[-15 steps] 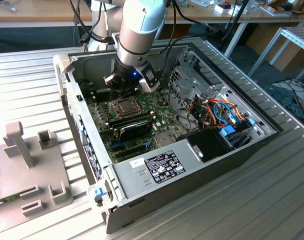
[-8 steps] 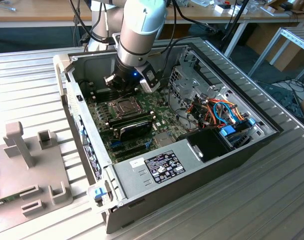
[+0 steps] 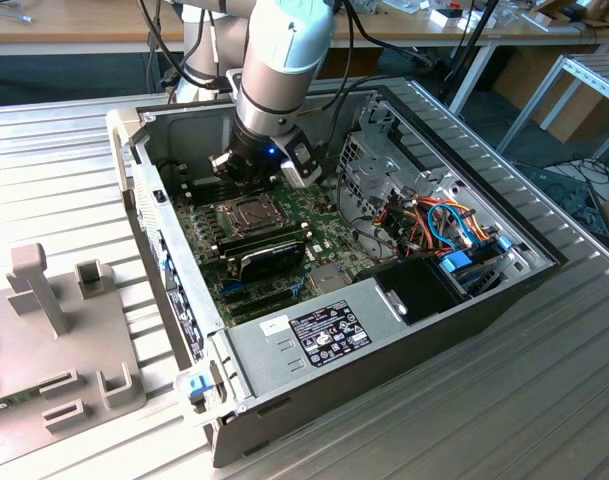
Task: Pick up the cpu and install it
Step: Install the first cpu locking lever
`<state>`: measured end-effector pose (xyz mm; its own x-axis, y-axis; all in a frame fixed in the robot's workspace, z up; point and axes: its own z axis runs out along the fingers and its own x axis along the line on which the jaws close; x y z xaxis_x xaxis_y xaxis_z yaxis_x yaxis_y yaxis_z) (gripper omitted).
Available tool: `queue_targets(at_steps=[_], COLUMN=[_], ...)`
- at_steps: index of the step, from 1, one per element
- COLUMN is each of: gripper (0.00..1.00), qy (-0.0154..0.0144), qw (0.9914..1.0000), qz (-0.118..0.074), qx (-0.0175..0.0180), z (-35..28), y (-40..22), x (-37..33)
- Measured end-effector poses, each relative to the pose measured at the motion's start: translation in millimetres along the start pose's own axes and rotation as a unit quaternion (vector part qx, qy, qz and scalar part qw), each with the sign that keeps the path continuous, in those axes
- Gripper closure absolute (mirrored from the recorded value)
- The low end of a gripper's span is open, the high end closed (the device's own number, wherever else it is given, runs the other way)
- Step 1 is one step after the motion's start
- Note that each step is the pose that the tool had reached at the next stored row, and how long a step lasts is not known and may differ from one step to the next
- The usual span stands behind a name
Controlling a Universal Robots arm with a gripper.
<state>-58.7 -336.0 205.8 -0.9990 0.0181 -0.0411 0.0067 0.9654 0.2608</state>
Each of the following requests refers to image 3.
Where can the small blue clip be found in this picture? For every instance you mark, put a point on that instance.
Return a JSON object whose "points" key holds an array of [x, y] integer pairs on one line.
{"points": [[504, 243]]}

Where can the black graphics card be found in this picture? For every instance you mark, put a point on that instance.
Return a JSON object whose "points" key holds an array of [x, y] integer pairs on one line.
{"points": [[274, 262]]}

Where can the brown cardboard box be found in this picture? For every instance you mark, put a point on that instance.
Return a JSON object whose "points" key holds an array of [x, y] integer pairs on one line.
{"points": [[521, 75]]}

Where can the green RAM stick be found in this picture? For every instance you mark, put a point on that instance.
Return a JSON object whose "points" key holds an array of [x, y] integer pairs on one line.
{"points": [[14, 401]]}

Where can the silver power supply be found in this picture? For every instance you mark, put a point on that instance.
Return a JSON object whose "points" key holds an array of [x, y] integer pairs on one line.
{"points": [[329, 330]]}

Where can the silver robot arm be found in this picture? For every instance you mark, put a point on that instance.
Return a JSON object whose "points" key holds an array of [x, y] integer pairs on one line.
{"points": [[274, 75]]}

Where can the silver drive cage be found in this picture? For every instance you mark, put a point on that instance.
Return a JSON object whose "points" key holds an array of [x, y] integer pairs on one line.
{"points": [[371, 167]]}

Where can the silver chipset heatsink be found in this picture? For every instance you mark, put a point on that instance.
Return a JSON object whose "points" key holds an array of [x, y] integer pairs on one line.
{"points": [[328, 280]]}

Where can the black expansion slot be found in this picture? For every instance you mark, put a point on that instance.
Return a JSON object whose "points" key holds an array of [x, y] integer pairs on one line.
{"points": [[259, 302]]}

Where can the blue plastic latch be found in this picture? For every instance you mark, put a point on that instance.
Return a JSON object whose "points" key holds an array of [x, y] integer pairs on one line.
{"points": [[198, 387]]}

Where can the grey parts rack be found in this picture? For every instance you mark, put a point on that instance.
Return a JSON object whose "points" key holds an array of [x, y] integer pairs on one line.
{"points": [[59, 360]]}

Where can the wooden desk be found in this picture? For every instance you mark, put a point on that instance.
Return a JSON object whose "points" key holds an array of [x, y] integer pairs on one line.
{"points": [[524, 32]]}

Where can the CPU socket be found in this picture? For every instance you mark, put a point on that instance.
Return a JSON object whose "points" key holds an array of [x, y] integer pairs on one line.
{"points": [[235, 230]]}

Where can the black stand pole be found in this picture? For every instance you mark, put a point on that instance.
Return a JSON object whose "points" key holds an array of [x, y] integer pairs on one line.
{"points": [[476, 35]]}

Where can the aluminium frame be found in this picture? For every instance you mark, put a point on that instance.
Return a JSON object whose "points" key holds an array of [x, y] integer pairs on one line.
{"points": [[596, 75]]}

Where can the blue disk carrier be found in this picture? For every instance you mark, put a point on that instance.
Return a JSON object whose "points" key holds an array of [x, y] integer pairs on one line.
{"points": [[456, 262]]}

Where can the green motherboard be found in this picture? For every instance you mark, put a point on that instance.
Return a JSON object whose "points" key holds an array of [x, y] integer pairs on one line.
{"points": [[329, 235]]}

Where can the black PC case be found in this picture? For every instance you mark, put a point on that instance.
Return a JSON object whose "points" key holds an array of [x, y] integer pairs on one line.
{"points": [[384, 362]]}

